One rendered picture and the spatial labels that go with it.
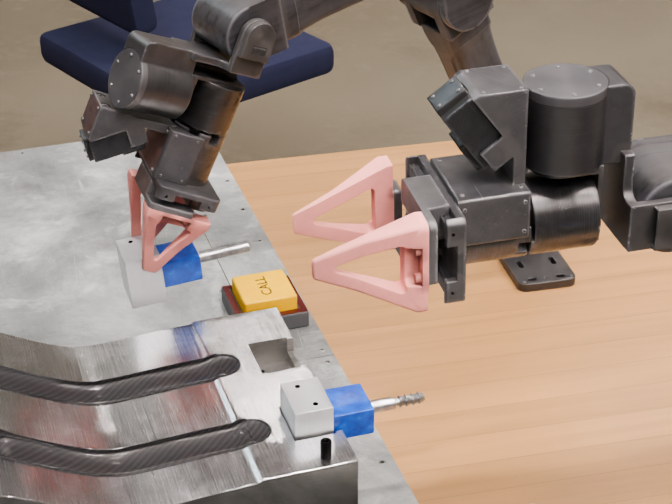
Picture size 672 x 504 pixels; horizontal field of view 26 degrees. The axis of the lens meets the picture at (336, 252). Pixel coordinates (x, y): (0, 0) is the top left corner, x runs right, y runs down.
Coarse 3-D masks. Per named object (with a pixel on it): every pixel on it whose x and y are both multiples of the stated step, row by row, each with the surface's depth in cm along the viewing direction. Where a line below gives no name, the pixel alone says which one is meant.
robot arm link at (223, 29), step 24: (216, 0) 138; (240, 0) 136; (264, 0) 136; (288, 0) 138; (312, 0) 140; (336, 0) 142; (360, 0) 144; (456, 0) 148; (480, 0) 150; (216, 24) 136; (240, 24) 135; (288, 24) 139; (312, 24) 141; (456, 24) 149
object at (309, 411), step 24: (288, 384) 132; (312, 384) 132; (360, 384) 134; (288, 408) 130; (312, 408) 129; (336, 408) 131; (360, 408) 131; (384, 408) 133; (312, 432) 130; (360, 432) 132
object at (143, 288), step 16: (128, 240) 147; (128, 256) 144; (176, 256) 146; (192, 256) 146; (208, 256) 148; (224, 256) 149; (128, 272) 144; (144, 272) 145; (160, 272) 145; (176, 272) 146; (192, 272) 147; (128, 288) 145; (144, 288) 145; (160, 288) 146; (144, 304) 146
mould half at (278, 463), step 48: (0, 336) 139; (144, 336) 144; (192, 336) 144; (240, 336) 143; (288, 336) 143; (240, 384) 136; (48, 432) 128; (96, 432) 131; (144, 432) 131; (288, 432) 130; (336, 432) 130; (0, 480) 119; (48, 480) 121; (96, 480) 125; (144, 480) 126; (192, 480) 125; (240, 480) 125; (288, 480) 125; (336, 480) 127
